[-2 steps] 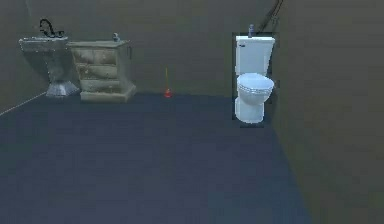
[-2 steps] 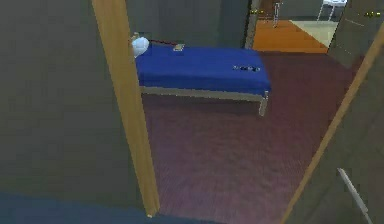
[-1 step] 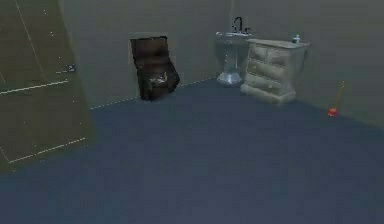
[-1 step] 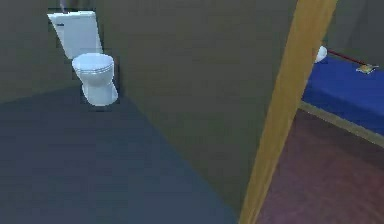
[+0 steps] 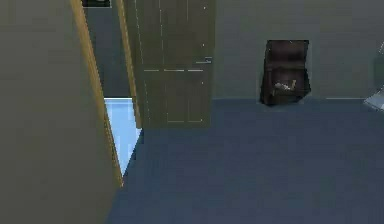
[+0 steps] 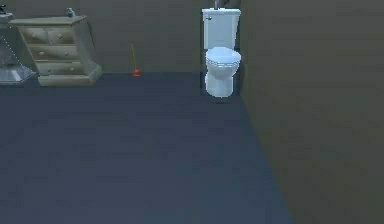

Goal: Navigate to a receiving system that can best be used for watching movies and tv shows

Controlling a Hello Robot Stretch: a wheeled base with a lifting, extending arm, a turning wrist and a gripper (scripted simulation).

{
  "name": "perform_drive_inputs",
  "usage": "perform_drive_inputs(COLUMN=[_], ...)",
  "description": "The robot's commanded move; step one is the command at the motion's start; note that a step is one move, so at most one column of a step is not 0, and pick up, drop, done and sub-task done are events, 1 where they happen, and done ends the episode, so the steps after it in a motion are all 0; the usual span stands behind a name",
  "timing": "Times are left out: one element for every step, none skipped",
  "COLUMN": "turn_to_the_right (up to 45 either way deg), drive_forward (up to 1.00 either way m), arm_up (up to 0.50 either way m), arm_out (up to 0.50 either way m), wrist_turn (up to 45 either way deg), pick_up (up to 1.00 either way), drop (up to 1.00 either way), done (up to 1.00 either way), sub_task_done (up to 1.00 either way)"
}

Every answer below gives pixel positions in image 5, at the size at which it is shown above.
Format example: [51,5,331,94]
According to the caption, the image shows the dark framed wall picture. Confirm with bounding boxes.
[81,0,112,8]

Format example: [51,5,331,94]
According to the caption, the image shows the pale small things on shelf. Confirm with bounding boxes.
[273,79,298,92]

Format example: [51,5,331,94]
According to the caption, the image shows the pale grey furniture piece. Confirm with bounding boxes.
[363,41,384,112]

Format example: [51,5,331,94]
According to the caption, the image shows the olive panelled room door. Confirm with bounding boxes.
[132,0,214,129]

